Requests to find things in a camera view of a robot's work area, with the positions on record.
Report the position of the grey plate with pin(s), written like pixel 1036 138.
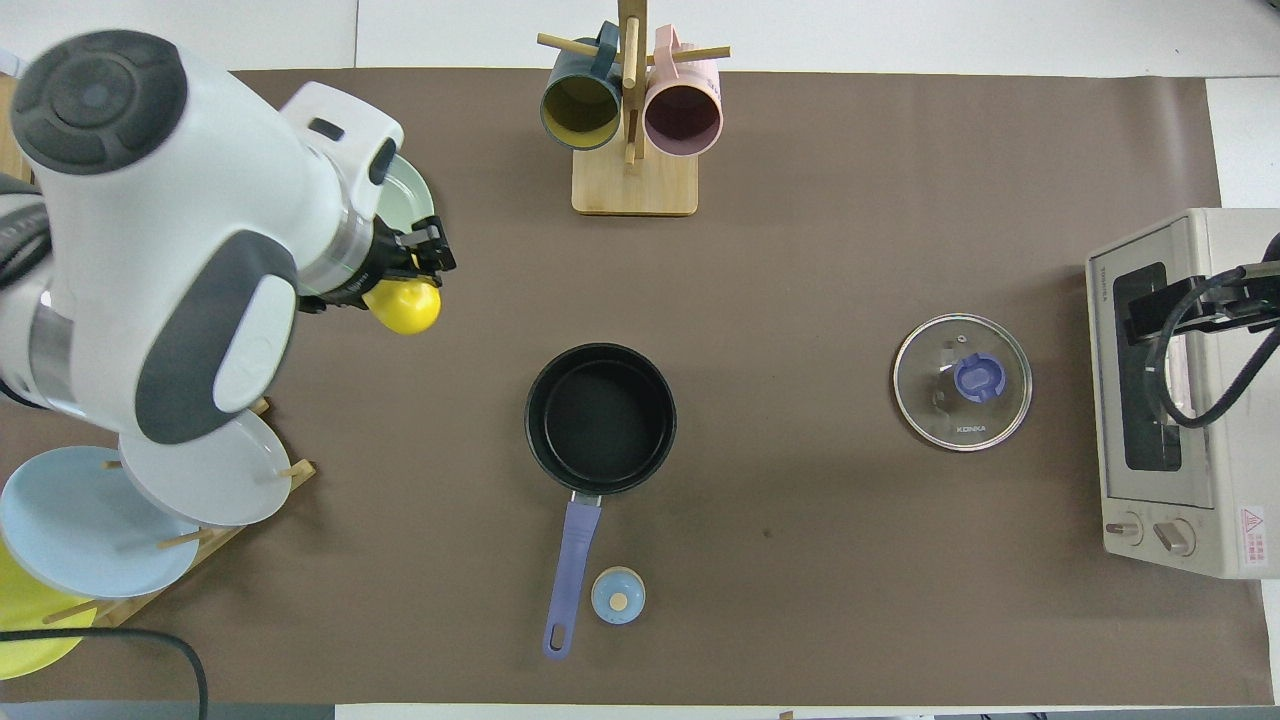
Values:
pixel 230 480

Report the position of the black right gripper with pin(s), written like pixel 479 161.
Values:
pixel 1225 300

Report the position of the glass lid with blue knob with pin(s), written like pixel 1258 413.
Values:
pixel 962 382

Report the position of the light blue plate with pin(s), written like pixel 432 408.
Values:
pixel 90 520

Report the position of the dark teal mug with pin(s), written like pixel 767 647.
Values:
pixel 580 110

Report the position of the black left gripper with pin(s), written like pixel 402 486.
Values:
pixel 395 250

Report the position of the wooden mug tree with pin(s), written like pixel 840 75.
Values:
pixel 635 185

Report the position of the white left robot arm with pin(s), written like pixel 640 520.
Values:
pixel 150 230

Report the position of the dark blue saucepan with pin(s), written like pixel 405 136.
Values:
pixel 600 420

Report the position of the yellow potato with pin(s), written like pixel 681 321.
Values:
pixel 405 310

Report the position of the wooden plate rack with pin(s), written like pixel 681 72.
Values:
pixel 300 469

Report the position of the small blue knob lid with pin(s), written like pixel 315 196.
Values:
pixel 618 595

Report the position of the pale green plate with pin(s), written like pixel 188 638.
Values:
pixel 415 200

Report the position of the pink ribbed mug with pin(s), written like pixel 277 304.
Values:
pixel 682 115

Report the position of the yellow plate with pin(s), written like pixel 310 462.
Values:
pixel 25 640

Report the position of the beige toaster oven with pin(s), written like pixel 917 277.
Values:
pixel 1230 480

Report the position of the brown table mat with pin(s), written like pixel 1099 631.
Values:
pixel 800 250

